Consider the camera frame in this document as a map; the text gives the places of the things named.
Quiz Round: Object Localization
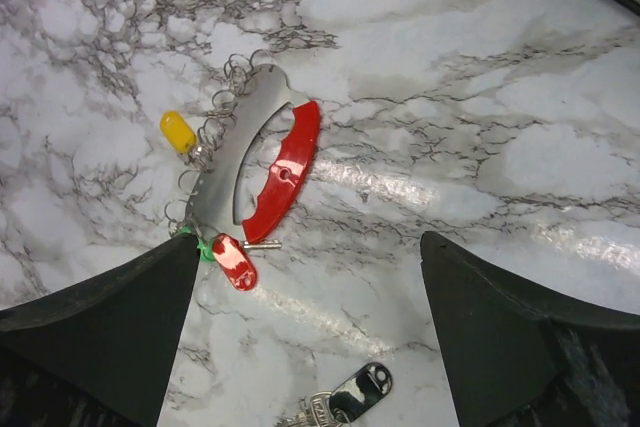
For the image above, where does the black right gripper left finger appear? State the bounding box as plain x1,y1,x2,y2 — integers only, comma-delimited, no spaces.
1,234,199,426

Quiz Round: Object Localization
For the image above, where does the yellow key tag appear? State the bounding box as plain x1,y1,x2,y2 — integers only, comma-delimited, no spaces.
159,111,198,155

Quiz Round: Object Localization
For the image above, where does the steel key organizer red handle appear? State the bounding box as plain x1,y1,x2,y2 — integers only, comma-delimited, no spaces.
164,50,321,250

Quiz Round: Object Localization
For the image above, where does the green key tag with key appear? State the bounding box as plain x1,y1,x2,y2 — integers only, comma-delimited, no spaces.
169,224,215,262

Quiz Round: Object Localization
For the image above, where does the red key tag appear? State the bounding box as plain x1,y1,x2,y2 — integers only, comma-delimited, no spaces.
211,234,258,292

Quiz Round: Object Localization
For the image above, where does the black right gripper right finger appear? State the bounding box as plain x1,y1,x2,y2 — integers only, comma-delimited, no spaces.
420,231,639,426

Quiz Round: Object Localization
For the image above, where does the black key tag with keys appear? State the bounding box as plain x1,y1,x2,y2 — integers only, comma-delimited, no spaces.
276,362,393,427

